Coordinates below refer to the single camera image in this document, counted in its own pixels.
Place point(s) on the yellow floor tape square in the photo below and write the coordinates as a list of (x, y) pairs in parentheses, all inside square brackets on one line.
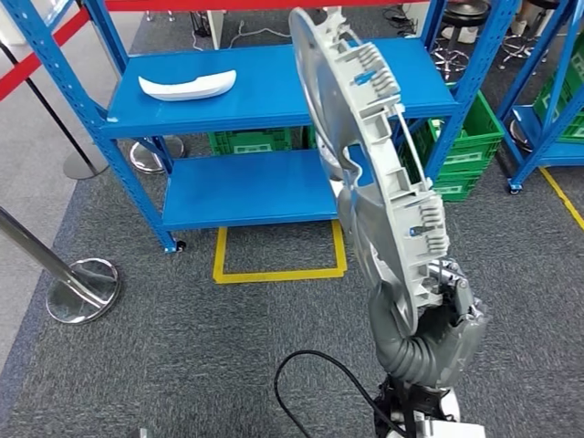
[(278, 275)]

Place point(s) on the chrome chair base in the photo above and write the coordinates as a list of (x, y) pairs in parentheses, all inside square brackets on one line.
[(524, 48), (449, 63)]

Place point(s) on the white curved plastic part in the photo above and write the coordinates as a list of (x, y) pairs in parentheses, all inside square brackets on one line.
[(187, 87)]

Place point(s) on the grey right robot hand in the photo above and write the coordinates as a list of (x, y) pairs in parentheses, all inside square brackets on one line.
[(456, 344)]

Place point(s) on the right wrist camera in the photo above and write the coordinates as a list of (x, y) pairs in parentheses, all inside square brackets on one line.
[(451, 430)]

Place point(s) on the black stool seat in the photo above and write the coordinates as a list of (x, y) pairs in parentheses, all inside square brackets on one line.
[(465, 13)]

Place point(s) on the thin black stanchion grey base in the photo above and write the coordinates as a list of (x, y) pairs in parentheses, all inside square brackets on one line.
[(84, 166)]

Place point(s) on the chrome stanchion with round base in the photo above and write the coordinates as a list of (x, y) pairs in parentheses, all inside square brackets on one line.
[(84, 293)]

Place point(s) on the white desk leg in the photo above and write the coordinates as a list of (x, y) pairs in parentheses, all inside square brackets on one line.
[(216, 27)]

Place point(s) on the chrome round stanchion base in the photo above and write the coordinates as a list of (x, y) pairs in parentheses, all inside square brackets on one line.
[(520, 136), (146, 157)]

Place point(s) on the grey plastic wheel hubcap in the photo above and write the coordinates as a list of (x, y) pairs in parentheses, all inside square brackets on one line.
[(392, 230)]

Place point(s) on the person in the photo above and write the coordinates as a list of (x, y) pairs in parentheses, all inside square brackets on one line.
[(520, 27)]

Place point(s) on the green plastic crate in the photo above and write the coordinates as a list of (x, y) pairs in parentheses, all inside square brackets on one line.
[(474, 145), (248, 142), (311, 138), (545, 103)]

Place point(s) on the blue metal shelf rack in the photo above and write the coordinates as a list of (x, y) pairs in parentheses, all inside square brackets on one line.
[(250, 187), (557, 154)]

